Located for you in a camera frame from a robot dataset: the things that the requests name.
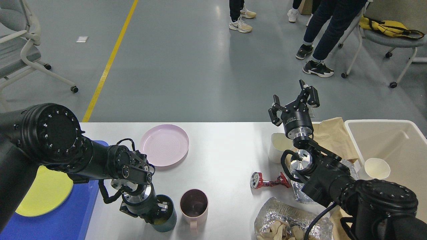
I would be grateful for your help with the person in white sneakers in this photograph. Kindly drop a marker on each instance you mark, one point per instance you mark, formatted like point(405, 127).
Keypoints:
point(294, 11)

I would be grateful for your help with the grey office chair left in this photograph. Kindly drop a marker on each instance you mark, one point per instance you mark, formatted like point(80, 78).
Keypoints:
point(19, 53)

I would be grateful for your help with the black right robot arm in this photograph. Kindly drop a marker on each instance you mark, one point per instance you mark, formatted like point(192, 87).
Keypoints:
point(377, 209)

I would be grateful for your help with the dark teal mug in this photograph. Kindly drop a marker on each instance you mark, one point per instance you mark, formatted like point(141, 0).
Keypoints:
point(165, 225)

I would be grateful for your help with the white plastic bin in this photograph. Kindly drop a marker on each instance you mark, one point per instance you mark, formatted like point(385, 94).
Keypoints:
point(402, 145)

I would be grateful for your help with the pink plate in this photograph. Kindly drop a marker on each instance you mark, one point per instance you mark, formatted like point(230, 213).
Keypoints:
point(164, 145)

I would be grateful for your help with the person in black sneakers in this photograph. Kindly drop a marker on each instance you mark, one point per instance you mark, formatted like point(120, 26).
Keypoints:
point(324, 31)

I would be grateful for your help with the white paper cup on table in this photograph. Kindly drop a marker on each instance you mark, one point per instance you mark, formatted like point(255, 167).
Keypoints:
point(278, 144)

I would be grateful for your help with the blue plastic tray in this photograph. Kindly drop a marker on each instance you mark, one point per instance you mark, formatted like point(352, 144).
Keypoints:
point(69, 221)

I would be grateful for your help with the yellow plate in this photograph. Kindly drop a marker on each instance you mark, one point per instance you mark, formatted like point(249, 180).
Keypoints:
point(48, 191)

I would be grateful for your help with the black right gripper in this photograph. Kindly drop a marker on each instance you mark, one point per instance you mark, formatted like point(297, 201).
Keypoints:
point(296, 118)

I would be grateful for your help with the yellow backpack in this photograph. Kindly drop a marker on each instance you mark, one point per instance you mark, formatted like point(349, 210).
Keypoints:
point(390, 28)

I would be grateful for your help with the white paper cup in bin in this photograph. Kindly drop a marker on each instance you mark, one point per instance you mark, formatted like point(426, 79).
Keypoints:
point(374, 168)

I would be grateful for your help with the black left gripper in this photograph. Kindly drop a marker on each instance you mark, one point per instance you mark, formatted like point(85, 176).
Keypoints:
point(144, 204)

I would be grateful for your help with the grey chair right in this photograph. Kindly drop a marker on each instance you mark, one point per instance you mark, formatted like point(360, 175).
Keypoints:
point(412, 13)

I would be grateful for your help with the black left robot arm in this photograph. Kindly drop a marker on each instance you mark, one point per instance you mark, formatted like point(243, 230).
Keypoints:
point(50, 135)

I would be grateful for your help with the crumpled silver foil bag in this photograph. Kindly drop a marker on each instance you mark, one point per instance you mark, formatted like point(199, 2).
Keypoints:
point(301, 197)

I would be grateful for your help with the cardboard box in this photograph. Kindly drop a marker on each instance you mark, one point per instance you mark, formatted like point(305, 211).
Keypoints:
point(305, 7)

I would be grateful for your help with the brown paper bag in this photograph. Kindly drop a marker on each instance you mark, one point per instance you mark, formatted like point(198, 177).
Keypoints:
point(333, 136)

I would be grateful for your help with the pink mug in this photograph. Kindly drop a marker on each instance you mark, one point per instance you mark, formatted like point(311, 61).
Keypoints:
point(194, 208)

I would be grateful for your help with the crumpled aluminium foil front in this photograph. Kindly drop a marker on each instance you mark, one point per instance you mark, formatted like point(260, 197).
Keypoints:
point(274, 209)

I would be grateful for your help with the brown crumpled paper in foil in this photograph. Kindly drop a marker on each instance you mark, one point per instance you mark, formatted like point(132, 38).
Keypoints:
point(281, 230)

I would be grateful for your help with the crushed red soda can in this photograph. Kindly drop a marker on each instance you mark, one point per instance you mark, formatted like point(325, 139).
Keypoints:
point(257, 181)

